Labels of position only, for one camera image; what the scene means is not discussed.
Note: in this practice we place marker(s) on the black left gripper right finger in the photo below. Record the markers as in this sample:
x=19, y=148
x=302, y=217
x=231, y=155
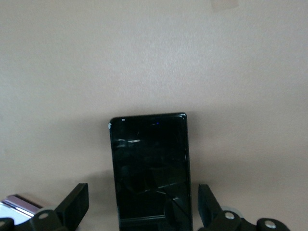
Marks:
x=216, y=216

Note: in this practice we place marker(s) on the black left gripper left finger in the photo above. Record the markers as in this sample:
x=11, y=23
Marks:
x=65, y=214

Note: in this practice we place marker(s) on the lavender flip phone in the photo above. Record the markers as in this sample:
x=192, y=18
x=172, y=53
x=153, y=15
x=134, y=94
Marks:
x=16, y=204

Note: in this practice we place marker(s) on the tall black smartphone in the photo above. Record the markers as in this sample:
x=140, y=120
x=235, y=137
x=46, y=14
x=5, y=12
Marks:
x=149, y=168

